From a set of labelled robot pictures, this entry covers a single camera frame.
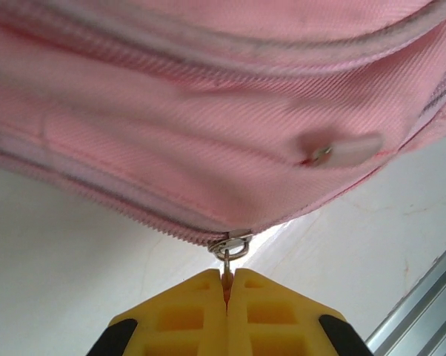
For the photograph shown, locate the pink backpack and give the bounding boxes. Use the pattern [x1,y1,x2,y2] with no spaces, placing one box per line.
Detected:
[0,0,446,300]

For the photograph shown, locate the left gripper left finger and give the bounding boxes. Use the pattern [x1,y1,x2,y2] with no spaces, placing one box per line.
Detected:
[84,268,228,356]

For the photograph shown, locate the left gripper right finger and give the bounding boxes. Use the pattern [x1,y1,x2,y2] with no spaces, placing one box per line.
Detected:
[226,268,373,356]

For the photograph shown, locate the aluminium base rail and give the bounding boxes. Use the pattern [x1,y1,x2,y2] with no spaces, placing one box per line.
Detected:
[366,237,446,356]

